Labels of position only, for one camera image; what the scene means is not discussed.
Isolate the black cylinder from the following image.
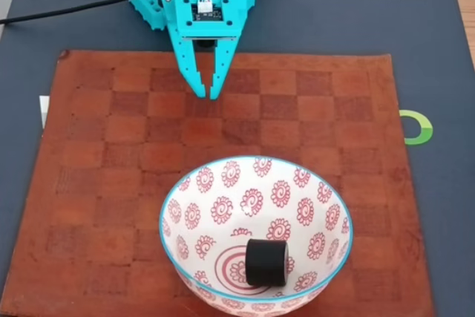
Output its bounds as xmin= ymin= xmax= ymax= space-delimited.
xmin=244 ymin=238 xmax=288 ymax=288

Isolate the white bowl with red flowers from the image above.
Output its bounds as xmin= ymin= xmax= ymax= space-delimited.
xmin=159 ymin=156 xmax=354 ymax=313

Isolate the dark grey desk mat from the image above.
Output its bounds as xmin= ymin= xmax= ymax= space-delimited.
xmin=0 ymin=0 xmax=475 ymax=317

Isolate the brown wooden chessboard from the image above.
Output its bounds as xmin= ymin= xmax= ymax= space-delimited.
xmin=0 ymin=49 xmax=437 ymax=317

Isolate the white card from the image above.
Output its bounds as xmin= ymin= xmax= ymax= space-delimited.
xmin=39 ymin=96 xmax=50 ymax=128

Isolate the teal camera mount with board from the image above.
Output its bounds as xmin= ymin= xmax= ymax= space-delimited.
xmin=174 ymin=0 xmax=246 ymax=50

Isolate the black cable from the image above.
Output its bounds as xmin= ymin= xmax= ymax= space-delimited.
xmin=0 ymin=0 xmax=144 ymax=25

